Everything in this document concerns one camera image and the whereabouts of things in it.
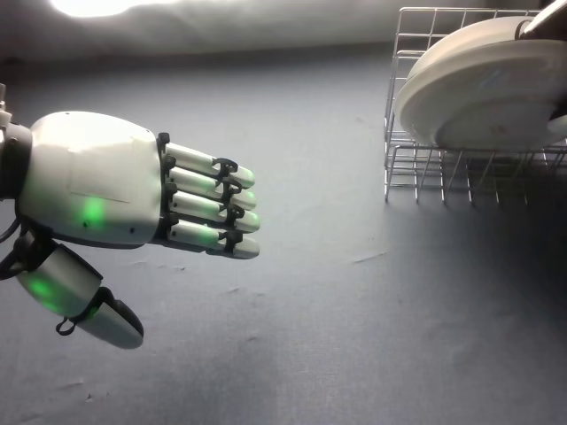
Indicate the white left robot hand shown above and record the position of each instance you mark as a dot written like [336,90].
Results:
[97,177]

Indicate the white cloth backdrop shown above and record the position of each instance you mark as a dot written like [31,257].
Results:
[221,26]

